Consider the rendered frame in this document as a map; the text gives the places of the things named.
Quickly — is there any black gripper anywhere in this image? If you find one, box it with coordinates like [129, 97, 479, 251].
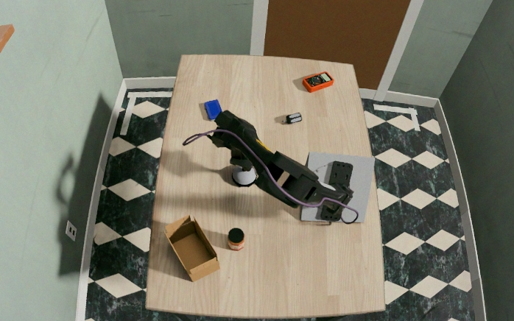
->
[230, 154, 253, 172]

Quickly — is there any orange spice jar with black lid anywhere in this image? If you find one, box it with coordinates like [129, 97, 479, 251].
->
[228, 227, 244, 251]

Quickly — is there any brown cardboard box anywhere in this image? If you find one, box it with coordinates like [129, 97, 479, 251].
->
[165, 217, 220, 282]

